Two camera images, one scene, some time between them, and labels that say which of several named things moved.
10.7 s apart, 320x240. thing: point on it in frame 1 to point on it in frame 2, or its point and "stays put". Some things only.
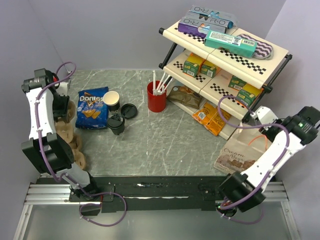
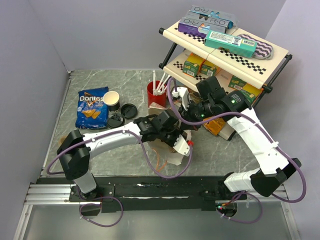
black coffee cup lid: x=115 y=122 stays put
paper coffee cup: x=111 y=99 stays put
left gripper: x=62 y=112 to x=179 y=137
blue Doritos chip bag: x=91 y=111 stays put
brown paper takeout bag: x=245 y=147 to x=161 y=151
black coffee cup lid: x=129 y=111 stays put
